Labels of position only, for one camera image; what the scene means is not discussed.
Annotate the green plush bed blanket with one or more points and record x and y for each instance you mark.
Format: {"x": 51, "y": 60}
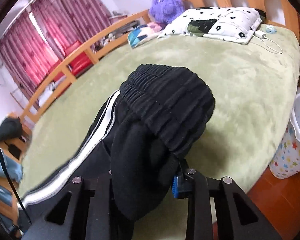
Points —
{"x": 103, "y": 156}

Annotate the black garment on footboard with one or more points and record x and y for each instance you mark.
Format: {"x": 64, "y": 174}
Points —
{"x": 10, "y": 128}

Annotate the red chair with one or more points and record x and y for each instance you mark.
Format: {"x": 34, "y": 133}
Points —
{"x": 81, "y": 63}

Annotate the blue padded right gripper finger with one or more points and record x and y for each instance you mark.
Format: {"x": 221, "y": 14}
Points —
{"x": 182, "y": 186}

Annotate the white floral quilt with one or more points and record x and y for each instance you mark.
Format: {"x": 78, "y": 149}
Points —
{"x": 233, "y": 24}

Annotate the blue geometric pattern pillow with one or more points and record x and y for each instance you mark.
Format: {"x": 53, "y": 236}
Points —
{"x": 143, "y": 33}

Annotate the star pattern laundry basket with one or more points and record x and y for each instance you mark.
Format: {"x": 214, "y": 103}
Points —
{"x": 286, "y": 161}

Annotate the purple plush toy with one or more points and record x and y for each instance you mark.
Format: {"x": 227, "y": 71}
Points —
{"x": 165, "y": 11}

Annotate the red curtain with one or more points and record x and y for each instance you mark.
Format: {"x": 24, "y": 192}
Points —
{"x": 29, "y": 53}

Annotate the wooden bed frame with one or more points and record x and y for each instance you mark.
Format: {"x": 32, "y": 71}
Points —
{"x": 253, "y": 82}

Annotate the white charger with cable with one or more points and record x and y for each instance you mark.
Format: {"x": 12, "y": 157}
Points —
{"x": 262, "y": 37}

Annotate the black pants with white stripe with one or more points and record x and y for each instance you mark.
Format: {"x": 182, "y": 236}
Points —
{"x": 126, "y": 164}

